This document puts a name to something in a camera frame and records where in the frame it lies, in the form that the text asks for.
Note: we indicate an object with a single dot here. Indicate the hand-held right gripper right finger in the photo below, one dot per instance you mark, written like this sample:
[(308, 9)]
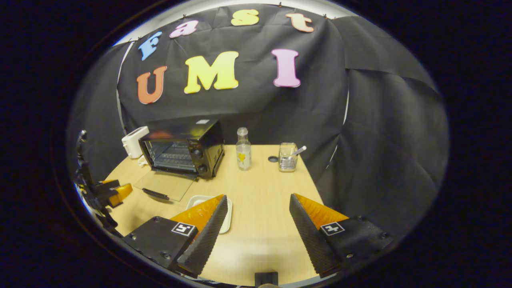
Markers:
[(310, 236)]

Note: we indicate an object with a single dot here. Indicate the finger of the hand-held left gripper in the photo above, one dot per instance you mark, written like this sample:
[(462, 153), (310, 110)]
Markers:
[(122, 192)]

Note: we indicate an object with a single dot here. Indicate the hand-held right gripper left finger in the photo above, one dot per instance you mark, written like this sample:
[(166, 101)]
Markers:
[(204, 240)]

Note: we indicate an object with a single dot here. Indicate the cream square plate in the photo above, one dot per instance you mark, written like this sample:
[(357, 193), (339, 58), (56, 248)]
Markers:
[(227, 218)]

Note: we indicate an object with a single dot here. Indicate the black electric oven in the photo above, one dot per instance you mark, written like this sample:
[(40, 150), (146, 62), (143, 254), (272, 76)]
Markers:
[(208, 148)]

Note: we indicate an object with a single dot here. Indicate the white toaster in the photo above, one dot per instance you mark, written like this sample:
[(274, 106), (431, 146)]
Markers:
[(134, 142)]

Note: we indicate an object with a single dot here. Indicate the small black round lid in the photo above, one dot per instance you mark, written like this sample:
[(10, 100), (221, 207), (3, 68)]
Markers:
[(272, 158)]

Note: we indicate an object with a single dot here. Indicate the clear drink bottle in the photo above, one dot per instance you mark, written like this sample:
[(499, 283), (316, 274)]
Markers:
[(243, 154)]

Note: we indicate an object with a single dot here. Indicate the black backdrop cloth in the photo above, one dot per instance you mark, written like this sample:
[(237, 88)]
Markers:
[(280, 112)]

